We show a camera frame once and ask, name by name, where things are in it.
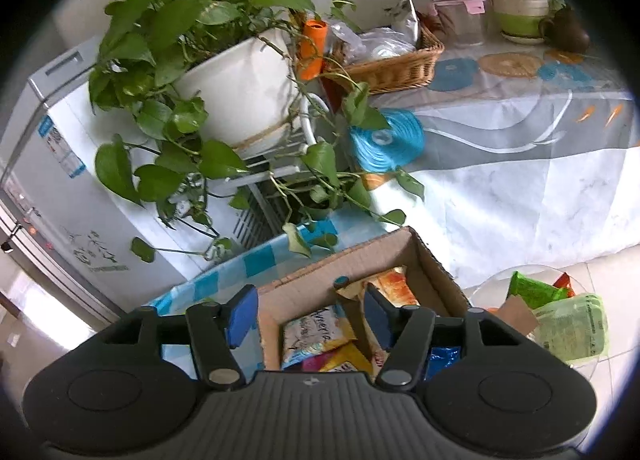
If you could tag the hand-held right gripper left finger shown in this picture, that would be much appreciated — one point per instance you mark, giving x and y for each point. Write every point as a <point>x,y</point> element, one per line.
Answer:
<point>242,315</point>

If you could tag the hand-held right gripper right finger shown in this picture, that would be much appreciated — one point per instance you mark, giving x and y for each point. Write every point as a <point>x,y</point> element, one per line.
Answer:
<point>380,317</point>

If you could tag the croissant snack packet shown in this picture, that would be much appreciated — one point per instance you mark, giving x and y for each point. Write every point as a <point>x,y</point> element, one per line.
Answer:
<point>395,287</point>

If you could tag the yellow cake snack packet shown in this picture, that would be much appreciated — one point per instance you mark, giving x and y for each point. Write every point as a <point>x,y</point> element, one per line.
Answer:
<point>350,360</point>

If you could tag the cardboard box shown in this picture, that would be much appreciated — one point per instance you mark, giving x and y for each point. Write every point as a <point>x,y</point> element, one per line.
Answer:
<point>425,265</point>

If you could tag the dark blue snack packet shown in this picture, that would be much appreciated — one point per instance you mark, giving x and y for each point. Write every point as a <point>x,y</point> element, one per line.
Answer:
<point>442,360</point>

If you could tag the blue checkered tablecloth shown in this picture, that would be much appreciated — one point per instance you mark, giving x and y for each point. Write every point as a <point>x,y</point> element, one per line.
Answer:
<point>220,280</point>

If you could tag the small round metal disc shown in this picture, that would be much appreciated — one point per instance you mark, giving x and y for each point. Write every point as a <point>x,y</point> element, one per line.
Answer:
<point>341,283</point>

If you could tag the white printed snack packet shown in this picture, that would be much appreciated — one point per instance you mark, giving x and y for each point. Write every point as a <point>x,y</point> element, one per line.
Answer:
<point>310,332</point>

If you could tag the clear bin with trash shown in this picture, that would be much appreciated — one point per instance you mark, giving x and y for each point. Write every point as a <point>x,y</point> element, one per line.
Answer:
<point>487,295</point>

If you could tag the brown cardboard piece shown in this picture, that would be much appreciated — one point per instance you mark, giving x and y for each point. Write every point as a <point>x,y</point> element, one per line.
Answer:
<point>515,315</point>

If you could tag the grey white printed tablecloth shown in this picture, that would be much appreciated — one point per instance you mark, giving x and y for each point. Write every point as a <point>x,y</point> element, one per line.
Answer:
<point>500,200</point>

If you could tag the pale green snack packet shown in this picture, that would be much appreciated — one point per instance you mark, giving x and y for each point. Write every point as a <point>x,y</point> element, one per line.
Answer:
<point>575,327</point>

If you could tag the white metal plant stand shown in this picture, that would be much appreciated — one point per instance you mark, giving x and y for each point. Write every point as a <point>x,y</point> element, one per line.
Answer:
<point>312,124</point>

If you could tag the white chest freezer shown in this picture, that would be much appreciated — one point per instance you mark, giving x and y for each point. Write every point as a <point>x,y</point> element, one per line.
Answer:
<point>75,200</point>

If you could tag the wicker basket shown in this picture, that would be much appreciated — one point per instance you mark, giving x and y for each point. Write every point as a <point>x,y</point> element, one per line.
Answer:
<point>400,72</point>

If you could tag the clear plastic bags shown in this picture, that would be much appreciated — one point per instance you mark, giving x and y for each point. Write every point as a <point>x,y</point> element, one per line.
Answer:
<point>380,44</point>

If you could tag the orange tube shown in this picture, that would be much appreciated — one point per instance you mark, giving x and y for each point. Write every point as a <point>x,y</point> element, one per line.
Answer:
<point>312,47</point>

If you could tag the silver foil bag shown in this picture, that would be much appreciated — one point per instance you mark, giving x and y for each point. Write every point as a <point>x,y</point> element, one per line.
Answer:
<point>406,19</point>

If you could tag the clear glass jar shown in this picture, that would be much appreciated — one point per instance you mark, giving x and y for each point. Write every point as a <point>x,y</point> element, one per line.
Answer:
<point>462,27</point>

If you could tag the green pothos plant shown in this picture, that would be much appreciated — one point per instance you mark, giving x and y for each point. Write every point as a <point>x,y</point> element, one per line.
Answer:
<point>165,19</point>

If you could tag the green and white plant pot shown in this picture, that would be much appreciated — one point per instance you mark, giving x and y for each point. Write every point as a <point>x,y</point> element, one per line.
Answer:
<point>520,14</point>

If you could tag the brown teapot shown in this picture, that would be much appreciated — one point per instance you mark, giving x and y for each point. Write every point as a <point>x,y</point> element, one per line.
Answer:
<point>567,32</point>

